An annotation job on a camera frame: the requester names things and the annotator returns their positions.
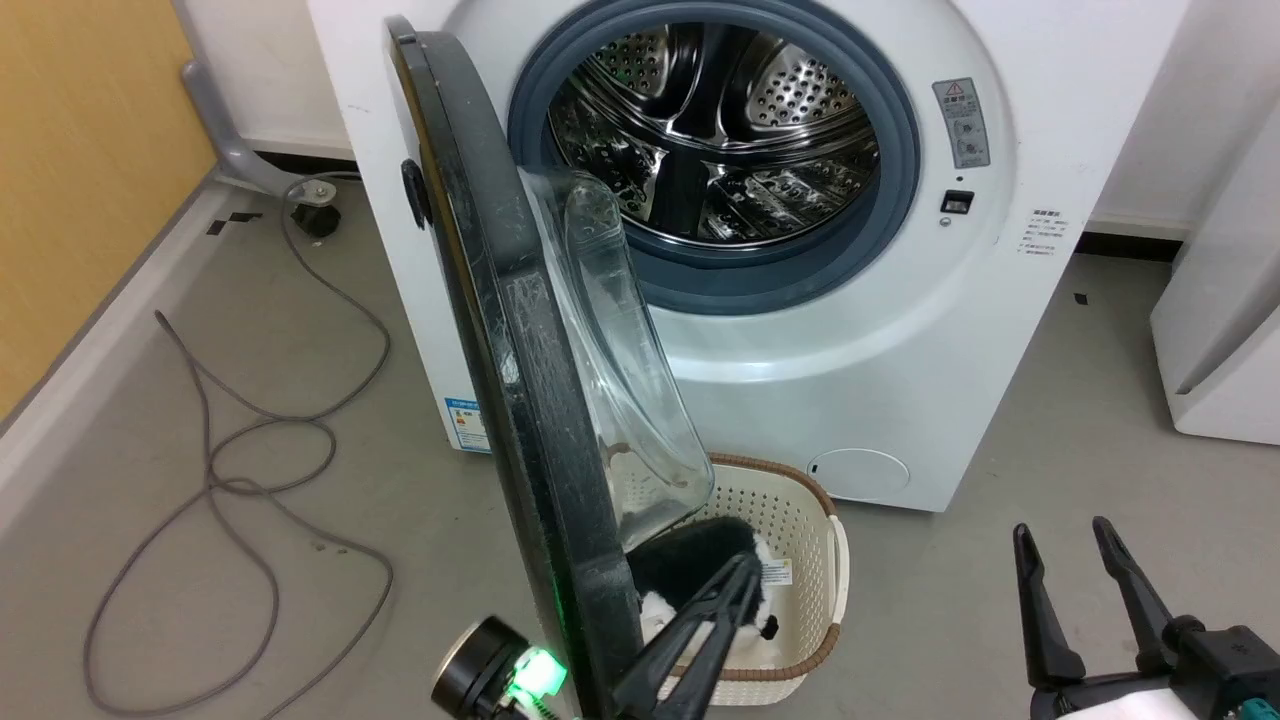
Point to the grey rubber door gasket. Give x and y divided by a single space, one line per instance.
880 200

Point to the stainless steel washer drum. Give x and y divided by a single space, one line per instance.
720 110

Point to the black-rimmed glass washer door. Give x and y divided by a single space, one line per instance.
520 380

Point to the blue energy label sticker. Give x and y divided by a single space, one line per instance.
465 425

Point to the black and white plush toy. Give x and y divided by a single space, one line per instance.
690 555

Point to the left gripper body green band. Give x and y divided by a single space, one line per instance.
480 665

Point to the black door latch socket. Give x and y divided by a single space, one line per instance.
957 201

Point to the small printed text label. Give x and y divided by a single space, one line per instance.
1045 232

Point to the black caster wheel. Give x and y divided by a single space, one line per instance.
316 212

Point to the cream plastic laundry basket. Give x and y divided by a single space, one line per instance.
800 520

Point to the grey metal stand leg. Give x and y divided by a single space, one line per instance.
225 140

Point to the white cabinet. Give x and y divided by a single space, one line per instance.
1230 330

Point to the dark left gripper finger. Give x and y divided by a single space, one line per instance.
690 625
730 650

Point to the right gripper body black block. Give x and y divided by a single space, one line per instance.
1225 670

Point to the white front-load washing machine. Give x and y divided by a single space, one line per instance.
900 360

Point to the white plush toy tag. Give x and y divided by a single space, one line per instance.
779 572

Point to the grey warning sticker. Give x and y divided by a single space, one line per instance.
962 122

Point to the black door hinge cap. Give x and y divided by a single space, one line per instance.
416 192

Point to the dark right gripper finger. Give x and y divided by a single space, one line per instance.
1042 610
1135 590

